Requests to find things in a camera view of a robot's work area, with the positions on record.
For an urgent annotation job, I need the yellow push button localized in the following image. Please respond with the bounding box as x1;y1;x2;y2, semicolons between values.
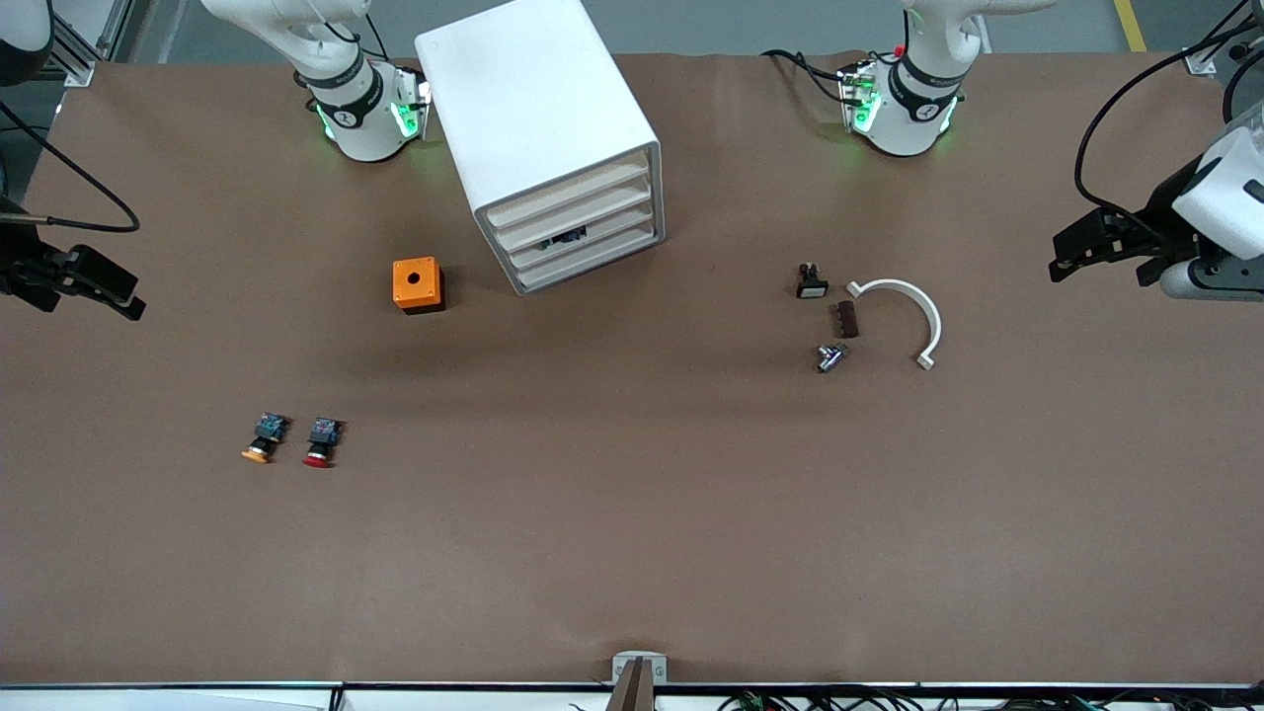
241;413;289;465

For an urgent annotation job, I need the red push button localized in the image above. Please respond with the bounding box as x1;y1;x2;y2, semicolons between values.
301;416;345;469

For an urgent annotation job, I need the orange button box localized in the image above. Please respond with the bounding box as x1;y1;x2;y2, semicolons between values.
392;257;446;315

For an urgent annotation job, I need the white curved plastic clamp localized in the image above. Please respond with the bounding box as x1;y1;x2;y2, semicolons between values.
846;278;943;372

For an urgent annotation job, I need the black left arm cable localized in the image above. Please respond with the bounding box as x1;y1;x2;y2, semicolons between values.
1074;0;1264;243

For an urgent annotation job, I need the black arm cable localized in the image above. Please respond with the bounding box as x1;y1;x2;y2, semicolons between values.
0;99;141;235
1074;0;1264;243

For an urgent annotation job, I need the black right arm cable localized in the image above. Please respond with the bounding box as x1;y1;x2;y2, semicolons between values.
0;99;141;235

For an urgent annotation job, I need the aluminium frame profile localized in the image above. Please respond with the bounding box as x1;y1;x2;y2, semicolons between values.
44;0;149;88
1183;0;1264;78

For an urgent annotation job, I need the black base cable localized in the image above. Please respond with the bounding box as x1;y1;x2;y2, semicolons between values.
762;49;850;105
326;10;391;62

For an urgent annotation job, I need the white table edge rail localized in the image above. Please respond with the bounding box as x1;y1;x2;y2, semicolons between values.
0;681;1264;711

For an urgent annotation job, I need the grey bracket with brown post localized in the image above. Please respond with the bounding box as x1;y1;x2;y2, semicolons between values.
611;651;669;711

